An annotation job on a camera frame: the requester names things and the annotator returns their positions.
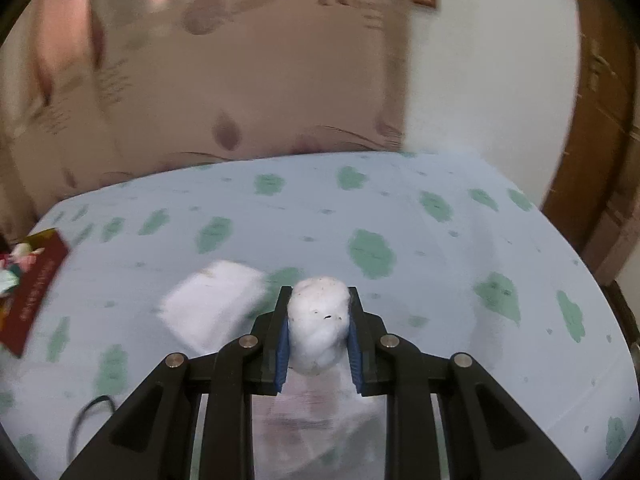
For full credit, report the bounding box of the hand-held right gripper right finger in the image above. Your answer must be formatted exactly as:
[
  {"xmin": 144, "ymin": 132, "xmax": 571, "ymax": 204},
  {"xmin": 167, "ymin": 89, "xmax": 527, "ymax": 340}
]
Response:
[{"xmin": 347, "ymin": 286, "xmax": 584, "ymax": 480}]

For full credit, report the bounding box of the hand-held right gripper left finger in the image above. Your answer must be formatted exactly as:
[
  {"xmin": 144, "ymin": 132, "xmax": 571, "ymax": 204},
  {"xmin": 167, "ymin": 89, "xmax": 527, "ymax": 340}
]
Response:
[{"xmin": 59, "ymin": 286, "xmax": 294, "ymax": 480}]

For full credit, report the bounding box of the white sock with red trim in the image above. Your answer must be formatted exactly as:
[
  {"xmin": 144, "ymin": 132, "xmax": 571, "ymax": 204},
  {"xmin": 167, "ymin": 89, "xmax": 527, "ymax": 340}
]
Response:
[{"xmin": 157, "ymin": 260, "xmax": 269, "ymax": 357}]

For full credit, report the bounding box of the cloud-print tablecloth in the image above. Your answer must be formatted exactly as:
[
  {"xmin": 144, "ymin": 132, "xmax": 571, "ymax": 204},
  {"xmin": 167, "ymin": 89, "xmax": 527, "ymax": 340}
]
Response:
[{"xmin": 0, "ymin": 149, "xmax": 640, "ymax": 480}]

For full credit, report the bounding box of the dark red box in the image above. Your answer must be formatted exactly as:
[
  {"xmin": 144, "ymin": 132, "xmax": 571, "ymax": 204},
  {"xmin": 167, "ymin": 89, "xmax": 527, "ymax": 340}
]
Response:
[{"xmin": 0, "ymin": 228, "xmax": 71, "ymax": 359}]

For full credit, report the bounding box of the beige leaf-print curtain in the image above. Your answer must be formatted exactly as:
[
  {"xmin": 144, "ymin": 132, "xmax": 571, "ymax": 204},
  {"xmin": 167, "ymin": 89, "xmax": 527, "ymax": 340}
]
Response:
[{"xmin": 0, "ymin": 0, "xmax": 417, "ymax": 227}]

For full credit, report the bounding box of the brown wooden door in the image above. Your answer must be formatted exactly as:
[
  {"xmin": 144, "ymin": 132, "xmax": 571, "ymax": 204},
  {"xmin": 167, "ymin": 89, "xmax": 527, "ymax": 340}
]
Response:
[{"xmin": 542, "ymin": 0, "xmax": 640, "ymax": 287}]

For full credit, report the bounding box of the black cable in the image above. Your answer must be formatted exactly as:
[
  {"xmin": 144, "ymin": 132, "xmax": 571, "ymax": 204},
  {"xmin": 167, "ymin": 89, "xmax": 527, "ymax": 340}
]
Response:
[{"xmin": 67, "ymin": 395, "xmax": 117, "ymax": 462}]

